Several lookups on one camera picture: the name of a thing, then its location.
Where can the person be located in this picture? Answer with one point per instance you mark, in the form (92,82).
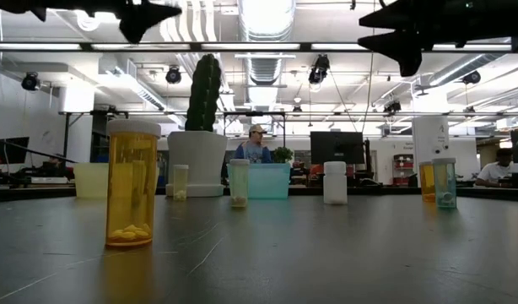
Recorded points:
(497,171)
(254,152)

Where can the green cactus plant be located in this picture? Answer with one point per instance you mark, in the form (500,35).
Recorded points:
(204,93)

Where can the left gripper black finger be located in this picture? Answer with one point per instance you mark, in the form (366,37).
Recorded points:
(141,19)

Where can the teal pill bottle white cap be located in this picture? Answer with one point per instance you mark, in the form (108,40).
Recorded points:
(444,181)

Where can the black ceiling spotlight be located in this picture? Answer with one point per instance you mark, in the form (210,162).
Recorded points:
(472,77)
(392,106)
(173,76)
(30,82)
(319,69)

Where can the small green potted plant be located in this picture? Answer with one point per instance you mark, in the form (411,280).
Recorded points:
(282,155)

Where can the black computer monitor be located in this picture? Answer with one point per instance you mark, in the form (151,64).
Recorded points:
(337,148)

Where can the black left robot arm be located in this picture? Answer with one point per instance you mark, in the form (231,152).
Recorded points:
(6,4)

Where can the teal translucent plastic bin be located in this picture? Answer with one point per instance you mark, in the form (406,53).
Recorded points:
(269,181)

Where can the yellow translucent plastic bin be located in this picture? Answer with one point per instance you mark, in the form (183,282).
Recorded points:
(90,181)

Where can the pale yellow pill bottle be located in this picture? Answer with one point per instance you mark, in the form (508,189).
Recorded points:
(180,183)

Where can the opaque white pill bottle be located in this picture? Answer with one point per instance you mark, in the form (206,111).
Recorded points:
(335,186)

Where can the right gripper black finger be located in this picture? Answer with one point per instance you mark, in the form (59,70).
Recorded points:
(404,46)
(398,17)

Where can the black background rig frame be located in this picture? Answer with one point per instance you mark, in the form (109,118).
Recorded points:
(67,135)
(255,113)

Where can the amber pill bottle white cap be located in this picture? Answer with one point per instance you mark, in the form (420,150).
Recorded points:
(426,181)
(132,190)

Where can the red storage shelf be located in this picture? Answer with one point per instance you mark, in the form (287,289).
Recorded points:
(402,169)

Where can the pale green pill bottle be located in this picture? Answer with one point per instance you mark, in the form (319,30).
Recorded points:
(239,181)

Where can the thin black diagonal rod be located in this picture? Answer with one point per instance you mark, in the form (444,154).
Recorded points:
(31,148)

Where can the silver ceiling air duct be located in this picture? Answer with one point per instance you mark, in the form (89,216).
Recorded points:
(265,69)

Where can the white building pillar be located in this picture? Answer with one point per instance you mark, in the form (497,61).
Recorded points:
(430,148)

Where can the small black monitor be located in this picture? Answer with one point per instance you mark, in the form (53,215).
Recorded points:
(12,150)

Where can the black overhead rig beam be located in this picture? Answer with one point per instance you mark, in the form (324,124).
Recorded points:
(195,47)

